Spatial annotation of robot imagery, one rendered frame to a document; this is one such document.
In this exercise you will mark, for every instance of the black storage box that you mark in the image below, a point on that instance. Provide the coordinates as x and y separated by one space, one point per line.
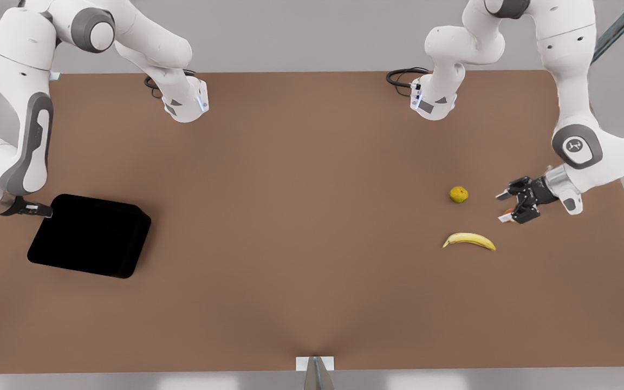
90 235

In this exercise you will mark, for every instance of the small yellow-green orange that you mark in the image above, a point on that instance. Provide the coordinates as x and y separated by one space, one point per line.
458 194

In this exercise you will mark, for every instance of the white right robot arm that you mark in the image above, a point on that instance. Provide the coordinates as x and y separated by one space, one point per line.
19 81

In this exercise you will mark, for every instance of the yellow banana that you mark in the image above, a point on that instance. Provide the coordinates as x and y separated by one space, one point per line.
470 240

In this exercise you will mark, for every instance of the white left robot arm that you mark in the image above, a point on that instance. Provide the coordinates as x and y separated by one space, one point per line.
572 65

